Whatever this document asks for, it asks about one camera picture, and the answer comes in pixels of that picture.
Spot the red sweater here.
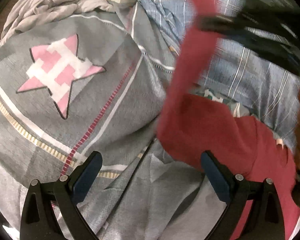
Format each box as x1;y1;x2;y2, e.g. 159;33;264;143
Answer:
156;0;300;240

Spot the blue plaid pillow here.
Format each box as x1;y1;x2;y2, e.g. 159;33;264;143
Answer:
138;0;300;150

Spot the grey star-print bed sheet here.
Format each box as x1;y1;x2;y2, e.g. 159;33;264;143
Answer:
0;0;223;239

